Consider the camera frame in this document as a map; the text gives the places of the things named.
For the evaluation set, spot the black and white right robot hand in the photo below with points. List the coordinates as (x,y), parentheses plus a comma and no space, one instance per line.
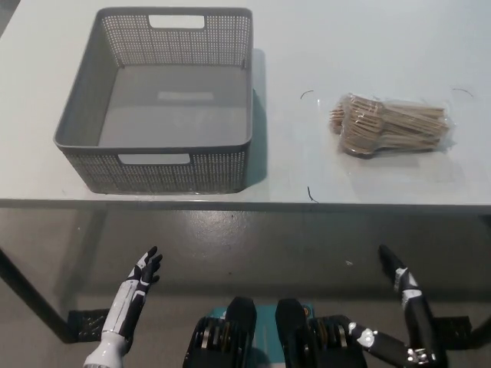
(420,318)

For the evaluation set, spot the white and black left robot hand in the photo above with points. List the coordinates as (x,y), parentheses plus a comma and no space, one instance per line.
(126,303)

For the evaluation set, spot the clear bag of wooden cutlery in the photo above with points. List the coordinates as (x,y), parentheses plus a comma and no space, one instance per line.
(383,126)

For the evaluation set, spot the black and teal robot body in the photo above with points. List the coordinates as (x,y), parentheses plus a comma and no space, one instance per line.
(239,322)

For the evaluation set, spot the grey perforated plastic basket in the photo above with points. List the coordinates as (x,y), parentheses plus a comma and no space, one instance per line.
(215,168)

